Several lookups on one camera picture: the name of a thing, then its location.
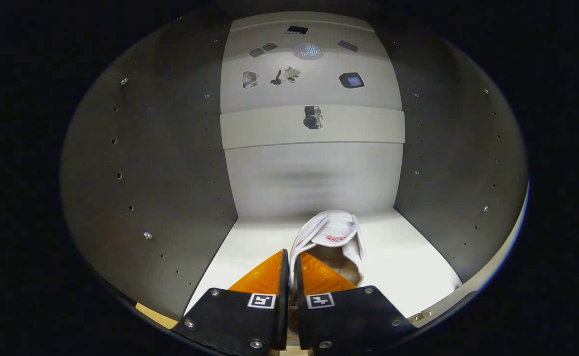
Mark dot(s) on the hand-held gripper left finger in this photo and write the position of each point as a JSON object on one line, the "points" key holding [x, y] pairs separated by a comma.
{"points": [[283, 282]]}

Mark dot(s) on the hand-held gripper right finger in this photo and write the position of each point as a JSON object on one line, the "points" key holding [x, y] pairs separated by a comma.
{"points": [[300, 316]]}

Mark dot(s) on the white shoe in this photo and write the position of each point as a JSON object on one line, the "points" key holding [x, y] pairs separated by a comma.
{"points": [[336, 232]]}

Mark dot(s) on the grey shoe cabinet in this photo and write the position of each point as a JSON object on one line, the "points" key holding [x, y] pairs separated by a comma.
{"points": [[146, 148]]}

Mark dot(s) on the white cabinet shelf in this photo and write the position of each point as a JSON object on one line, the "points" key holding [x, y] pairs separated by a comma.
{"points": [[408, 267]]}

